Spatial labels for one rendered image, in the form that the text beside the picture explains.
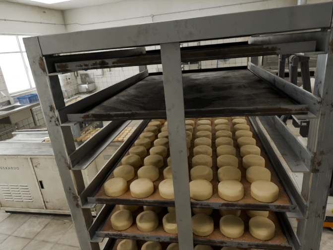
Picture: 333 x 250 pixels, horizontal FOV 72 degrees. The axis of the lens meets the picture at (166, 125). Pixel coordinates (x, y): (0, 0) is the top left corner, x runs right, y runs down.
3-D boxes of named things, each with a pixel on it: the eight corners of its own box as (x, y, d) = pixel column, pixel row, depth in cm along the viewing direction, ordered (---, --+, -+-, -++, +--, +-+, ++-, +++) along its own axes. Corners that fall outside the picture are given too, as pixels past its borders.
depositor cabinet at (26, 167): (2, 216, 281) (-23, 154, 253) (42, 182, 347) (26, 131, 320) (98, 221, 256) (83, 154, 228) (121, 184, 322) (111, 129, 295)
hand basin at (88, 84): (108, 98, 718) (101, 62, 683) (102, 101, 684) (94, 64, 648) (81, 99, 745) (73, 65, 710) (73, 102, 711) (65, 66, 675)
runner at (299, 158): (241, 91, 96) (241, 84, 95) (248, 91, 95) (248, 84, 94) (292, 172, 37) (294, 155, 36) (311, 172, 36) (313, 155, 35)
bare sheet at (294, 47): (146, 54, 95) (145, 50, 94) (248, 44, 87) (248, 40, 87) (56, 72, 39) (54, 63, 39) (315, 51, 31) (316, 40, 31)
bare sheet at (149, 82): (148, 76, 98) (148, 72, 97) (247, 69, 90) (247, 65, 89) (68, 122, 42) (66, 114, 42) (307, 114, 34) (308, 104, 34)
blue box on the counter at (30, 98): (29, 103, 490) (27, 96, 486) (18, 103, 497) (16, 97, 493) (42, 98, 527) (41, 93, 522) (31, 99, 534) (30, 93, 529)
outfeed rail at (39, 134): (13, 137, 299) (11, 132, 296) (14, 136, 301) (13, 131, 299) (163, 134, 259) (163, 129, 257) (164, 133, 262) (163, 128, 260)
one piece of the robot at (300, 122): (306, 127, 231) (309, 106, 224) (316, 138, 206) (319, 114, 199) (289, 127, 235) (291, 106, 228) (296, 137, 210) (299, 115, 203)
